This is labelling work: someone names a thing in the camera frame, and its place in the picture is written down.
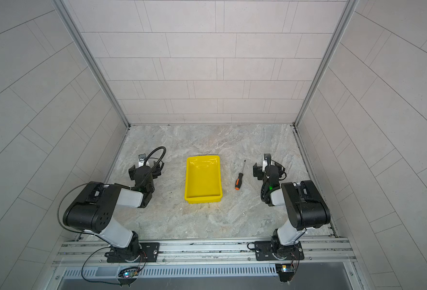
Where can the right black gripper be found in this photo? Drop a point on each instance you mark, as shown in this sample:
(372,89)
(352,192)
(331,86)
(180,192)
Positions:
(258,170)

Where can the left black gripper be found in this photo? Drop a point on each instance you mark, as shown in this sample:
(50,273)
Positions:
(135,171)

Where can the orange black screwdriver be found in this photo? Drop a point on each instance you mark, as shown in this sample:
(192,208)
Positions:
(238,182)

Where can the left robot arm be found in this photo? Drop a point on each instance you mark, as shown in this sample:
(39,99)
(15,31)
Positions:
(92,212)

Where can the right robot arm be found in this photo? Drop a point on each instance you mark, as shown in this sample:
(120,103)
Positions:
(305,209)

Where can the yellow plastic bin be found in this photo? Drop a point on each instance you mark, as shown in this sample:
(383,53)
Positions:
(203,180)

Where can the right controller board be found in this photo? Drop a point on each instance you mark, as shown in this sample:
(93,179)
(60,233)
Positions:
(285,272)

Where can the controller board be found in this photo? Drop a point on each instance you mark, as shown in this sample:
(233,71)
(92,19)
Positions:
(129,273)
(285,272)

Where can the white ventilation grille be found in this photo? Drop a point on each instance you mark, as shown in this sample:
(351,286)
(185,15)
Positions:
(169,271)

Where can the left controller board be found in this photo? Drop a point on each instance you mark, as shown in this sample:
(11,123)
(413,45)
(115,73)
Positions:
(129,273)

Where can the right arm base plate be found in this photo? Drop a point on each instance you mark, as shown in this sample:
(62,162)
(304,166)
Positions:
(270,251)

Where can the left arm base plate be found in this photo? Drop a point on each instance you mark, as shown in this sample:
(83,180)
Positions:
(147,252)

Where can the aluminium mounting rail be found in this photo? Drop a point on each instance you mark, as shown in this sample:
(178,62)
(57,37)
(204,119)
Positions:
(317,249)

